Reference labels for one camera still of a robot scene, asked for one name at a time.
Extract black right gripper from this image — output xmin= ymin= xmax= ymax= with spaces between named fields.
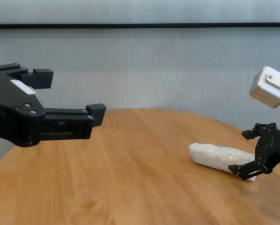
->
xmin=228 ymin=122 xmax=280 ymax=181

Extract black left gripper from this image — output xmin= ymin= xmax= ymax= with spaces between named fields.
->
xmin=0 ymin=62 xmax=107 ymax=148

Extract white plastic-wrapped sandbag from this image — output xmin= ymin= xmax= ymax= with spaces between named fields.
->
xmin=189 ymin=142 xmax=258 ymax=181

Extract black wall rail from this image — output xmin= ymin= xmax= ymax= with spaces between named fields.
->
xmin=0 ymin=22 xmax=280 ymax=30

